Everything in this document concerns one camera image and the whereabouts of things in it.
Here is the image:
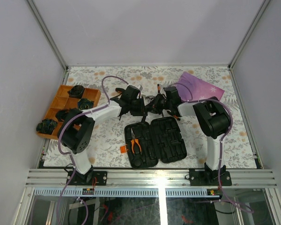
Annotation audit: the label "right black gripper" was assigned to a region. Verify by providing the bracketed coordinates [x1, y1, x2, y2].
[146, 93, 172, 115]

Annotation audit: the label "black handled screwdriver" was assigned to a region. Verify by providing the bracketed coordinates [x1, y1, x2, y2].
[115, 88, 125, 94]

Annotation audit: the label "small claw hammer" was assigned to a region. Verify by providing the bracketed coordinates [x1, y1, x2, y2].
[141, 95, 155, 123]

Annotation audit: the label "orange handled pliers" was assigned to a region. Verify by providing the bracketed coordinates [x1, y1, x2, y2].
[131, 128, 142, 154]

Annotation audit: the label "black plastic tool case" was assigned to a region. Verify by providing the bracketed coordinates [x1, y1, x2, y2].
[124, 117, 187, 169]

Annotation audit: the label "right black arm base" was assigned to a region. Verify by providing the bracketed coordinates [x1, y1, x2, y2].
[189, 166, 232, 187]

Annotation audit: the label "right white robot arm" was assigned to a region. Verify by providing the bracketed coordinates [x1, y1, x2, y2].
[151, 84, 233, 185]

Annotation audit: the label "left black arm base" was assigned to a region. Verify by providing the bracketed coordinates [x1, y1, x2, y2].
[69, 171, 108, 187]

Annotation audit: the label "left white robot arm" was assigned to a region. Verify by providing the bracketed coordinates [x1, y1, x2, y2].
[57, 84, 146, 185]

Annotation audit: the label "purple printed pouch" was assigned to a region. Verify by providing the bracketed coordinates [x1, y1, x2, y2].
[174, 72, 225, 101]

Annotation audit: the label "dark rolled band middle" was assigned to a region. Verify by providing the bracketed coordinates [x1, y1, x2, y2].
[77, 98, 94, 111]

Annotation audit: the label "dark rolled band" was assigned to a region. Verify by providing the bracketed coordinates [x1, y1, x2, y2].
[67, 85, 85, 99]
[77, 98, 94, 111]
[55, 109, 69, 122]

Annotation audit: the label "dark rolled band top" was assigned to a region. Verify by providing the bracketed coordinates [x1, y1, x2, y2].
[67, 85, 85, 99]

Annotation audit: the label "orange compartment tray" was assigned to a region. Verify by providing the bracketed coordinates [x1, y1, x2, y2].
[37, 85, 101, 140]

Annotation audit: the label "dark rolled band lower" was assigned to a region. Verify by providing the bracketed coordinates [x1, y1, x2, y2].
[55, 109, 69, 122]

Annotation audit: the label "dark rolled band outside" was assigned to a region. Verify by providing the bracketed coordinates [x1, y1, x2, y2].
[36, 119, 58, 135]

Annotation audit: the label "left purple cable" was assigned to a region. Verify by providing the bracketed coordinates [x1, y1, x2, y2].
[55, 75, 132, 225]

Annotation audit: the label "aluminium front rail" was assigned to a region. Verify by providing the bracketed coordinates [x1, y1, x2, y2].
[24, 169, 278, 198]

